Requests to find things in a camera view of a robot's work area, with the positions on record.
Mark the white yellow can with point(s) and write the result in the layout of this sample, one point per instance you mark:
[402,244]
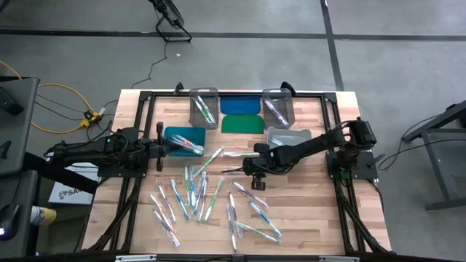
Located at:
[45,216]

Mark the green bin lid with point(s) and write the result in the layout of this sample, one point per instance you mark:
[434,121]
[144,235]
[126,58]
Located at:
[242,124]

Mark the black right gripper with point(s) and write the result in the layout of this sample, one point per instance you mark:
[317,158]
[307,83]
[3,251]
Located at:
[264,162]

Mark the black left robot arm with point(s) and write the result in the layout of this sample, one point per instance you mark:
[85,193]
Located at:
[91,149]

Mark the dark grey desk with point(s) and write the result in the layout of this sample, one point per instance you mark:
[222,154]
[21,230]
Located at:
[22,189]

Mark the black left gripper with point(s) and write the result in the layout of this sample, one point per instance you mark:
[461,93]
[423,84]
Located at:
[149,149]

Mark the clear grey plastic bin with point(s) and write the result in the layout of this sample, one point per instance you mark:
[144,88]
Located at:
[287,96]
[193,92]

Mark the teal plastic bin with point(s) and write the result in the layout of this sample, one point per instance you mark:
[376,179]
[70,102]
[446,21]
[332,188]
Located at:
[189,131]

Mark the black computer mouse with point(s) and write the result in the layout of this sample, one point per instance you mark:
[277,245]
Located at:
[8,218]

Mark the white printed box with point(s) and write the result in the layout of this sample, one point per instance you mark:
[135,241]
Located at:
[73,194]

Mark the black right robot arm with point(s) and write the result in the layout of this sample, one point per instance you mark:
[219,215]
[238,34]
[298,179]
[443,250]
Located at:
[313,143]

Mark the black desk beam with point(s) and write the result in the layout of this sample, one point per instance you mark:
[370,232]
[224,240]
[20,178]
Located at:
[54,174]

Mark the black desk frame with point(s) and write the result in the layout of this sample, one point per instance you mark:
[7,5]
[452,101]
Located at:
[437,163]

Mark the blue bin lid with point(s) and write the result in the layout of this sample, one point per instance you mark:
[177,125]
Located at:
[240,105]

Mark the black desk device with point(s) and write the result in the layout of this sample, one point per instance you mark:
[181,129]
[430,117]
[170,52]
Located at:
[9,103]

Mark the black floor fan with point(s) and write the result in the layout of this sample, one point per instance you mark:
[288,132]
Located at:
[171,14]

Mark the yellow power plug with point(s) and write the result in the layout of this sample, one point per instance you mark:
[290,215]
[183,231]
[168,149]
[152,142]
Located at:
[89,118]

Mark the orange toothbrush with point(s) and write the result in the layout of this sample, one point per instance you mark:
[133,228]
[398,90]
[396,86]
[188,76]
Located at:
[189,147]
[166,228]
[162,213]
[185,140]

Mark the light grey plastic bin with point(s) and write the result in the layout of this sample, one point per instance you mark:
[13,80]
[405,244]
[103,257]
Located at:
[291,132]

